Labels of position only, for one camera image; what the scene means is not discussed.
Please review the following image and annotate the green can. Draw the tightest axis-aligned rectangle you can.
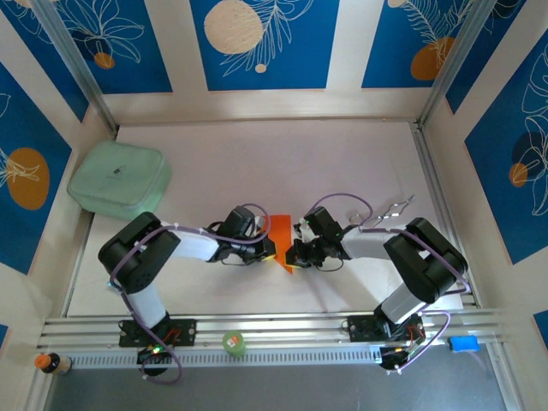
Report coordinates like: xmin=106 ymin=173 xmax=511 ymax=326
xmin=221 ymin=331 xmax=247 ymax=359

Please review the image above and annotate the mint green zipper pouch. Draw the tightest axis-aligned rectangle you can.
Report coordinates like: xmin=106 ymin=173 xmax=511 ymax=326
xmin=67 ymin=140 xmax=174 ymax=222

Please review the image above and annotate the blue box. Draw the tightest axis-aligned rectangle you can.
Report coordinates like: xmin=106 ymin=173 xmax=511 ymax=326
xmin=447 ymin=336 xmax=480 ymax=354

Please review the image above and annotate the orange capped bottle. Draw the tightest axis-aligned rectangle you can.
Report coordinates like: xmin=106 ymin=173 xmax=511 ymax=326
xmin=33 ymin=351 xmax=73 ymax=377

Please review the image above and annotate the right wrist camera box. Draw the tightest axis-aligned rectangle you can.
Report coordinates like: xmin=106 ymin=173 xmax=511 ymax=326
xmin=292 ymin=217 xmax=313 ymax=241

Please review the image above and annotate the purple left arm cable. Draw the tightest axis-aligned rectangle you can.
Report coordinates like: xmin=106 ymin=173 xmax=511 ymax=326
xmin=110 ymin=203 xmax=275 ymax=384

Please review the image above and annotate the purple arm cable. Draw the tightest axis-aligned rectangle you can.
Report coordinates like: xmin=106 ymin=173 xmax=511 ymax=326
xmin=110 ymin=203 xmax=275 ymax=384
xmin=314 ymin=193 xmax=472 ymax=376

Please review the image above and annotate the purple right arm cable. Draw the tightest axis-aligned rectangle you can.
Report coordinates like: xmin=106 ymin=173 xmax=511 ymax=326
xmin=314 ymin=193 xmax=472 ymax=376

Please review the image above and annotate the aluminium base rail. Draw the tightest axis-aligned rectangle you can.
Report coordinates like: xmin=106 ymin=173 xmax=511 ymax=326
xmin=37 ymin=308 xmax=511 ymax=350

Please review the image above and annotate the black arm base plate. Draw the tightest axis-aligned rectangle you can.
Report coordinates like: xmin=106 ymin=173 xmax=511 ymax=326
xmin=118 ymin=319 xmax=198 ymax=348
xmin=347 ymin=314 xmax=425 ymax=343

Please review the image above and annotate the slotted cable tray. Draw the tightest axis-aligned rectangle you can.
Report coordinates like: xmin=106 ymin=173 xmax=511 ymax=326
xmin=68 ymin=345 xmax=383 ymax=370

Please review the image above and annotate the aluminium frame post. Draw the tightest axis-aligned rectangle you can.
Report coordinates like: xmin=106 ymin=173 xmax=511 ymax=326
xmin=32 ymin=0 xmax=120 ymax=134
xmin=417 ymin=0 xmax=502 ymax=128

